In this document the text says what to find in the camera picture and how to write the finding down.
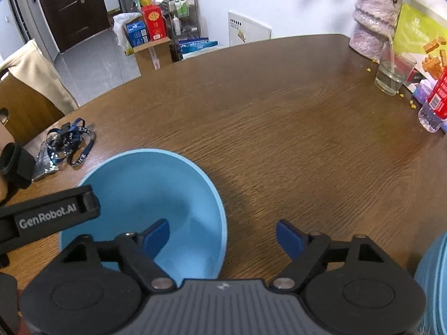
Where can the cardboard box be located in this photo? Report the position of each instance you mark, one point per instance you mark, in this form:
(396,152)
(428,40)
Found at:
(153,56)

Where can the blue box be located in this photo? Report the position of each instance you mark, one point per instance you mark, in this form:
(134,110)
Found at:
(137,33)

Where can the black cup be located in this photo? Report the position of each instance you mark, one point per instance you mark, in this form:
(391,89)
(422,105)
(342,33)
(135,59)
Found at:
(15,167)

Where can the beige coat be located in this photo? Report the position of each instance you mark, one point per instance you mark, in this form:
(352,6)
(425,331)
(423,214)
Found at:
(38,73)

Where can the clear plastic packet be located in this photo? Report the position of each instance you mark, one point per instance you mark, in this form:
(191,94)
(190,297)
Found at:
(45,165)

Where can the white plastic bag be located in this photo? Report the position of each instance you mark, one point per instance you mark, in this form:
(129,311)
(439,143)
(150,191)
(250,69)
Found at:
(120,29)

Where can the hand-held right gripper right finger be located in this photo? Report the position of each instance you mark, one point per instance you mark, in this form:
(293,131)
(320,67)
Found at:
(288,239)

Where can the red label plastic bottle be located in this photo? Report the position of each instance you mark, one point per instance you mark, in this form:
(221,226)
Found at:
(434,111)

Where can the green paper bag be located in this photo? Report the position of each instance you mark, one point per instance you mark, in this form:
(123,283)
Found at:
(419,28)

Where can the wooden chair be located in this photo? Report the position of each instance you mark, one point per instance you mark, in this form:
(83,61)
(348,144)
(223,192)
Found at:
(24,111)

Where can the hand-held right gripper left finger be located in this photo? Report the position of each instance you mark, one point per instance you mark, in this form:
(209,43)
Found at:
(157,237)

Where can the blue deep bowl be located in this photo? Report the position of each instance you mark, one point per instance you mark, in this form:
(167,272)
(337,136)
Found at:
(146,195)
(433,286)

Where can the blue package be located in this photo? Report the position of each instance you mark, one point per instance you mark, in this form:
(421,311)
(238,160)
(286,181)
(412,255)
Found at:
(197,46)

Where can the dark brown door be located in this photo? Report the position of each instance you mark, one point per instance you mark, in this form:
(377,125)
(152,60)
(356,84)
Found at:
(70,10)

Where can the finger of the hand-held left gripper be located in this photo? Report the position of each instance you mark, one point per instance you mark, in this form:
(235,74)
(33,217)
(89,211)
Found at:
(45,214)

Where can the white board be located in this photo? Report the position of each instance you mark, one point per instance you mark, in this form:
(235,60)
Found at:
(248,28)

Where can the clear drinking glass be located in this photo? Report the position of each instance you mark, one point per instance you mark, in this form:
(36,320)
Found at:
(393,76)

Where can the pink mottled vase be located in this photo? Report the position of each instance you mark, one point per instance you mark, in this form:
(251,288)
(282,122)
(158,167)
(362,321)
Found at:
(373,21)

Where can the white bottle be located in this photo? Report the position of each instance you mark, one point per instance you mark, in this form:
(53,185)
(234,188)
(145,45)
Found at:
(177,25)

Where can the purple tissue pack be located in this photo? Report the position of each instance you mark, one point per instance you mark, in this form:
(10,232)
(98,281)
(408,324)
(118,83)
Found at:
(424,92)

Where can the red black box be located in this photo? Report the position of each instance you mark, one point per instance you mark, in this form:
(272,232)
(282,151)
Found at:
(414,77)

